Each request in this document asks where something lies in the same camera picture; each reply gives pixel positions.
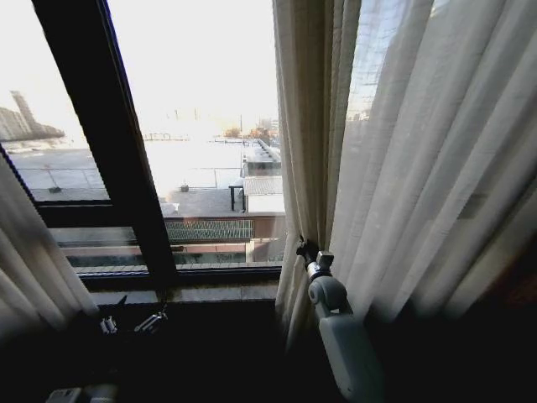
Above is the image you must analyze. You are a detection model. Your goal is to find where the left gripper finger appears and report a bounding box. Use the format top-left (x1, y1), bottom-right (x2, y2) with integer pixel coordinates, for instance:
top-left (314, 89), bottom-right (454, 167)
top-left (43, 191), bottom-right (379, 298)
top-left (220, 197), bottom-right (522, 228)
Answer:
top-left (133, 302), bottom-right (170, 334)
top-left (99, 295), bottom-right (128, 336)

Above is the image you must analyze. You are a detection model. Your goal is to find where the white sheer curtain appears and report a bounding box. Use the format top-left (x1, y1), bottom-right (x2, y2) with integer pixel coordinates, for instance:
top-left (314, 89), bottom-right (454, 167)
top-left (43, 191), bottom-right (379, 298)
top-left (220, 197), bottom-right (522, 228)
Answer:
top-left (0, 144), bottom-right (101, 337)
top-left (271, 0), bottom-right (537, 352)

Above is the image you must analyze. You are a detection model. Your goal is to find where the tall grey building outside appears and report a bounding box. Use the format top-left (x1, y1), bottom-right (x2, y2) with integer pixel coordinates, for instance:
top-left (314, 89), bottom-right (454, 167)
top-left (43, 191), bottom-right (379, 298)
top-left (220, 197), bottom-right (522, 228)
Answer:
top-left (0, 89), bottom-right (66, 143)

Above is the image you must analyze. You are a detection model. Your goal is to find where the white-roofed rooftop building outside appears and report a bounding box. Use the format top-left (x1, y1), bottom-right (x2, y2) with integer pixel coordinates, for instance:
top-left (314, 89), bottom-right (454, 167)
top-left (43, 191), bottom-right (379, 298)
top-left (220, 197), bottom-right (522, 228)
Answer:
top-left (227, 139), bottom-right (287, 216)

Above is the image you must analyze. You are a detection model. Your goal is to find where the black window frame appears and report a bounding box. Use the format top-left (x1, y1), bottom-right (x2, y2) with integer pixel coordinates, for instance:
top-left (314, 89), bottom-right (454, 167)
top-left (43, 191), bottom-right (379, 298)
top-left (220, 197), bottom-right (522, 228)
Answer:
top-left (31, 0), bottom-right (287, 291)

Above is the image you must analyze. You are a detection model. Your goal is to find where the stone window sill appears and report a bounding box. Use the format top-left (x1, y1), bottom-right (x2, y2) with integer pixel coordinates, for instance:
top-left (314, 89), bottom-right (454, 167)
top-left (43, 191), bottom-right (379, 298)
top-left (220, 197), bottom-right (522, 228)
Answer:
top-left (88, 280), bottom-right (281, 305)

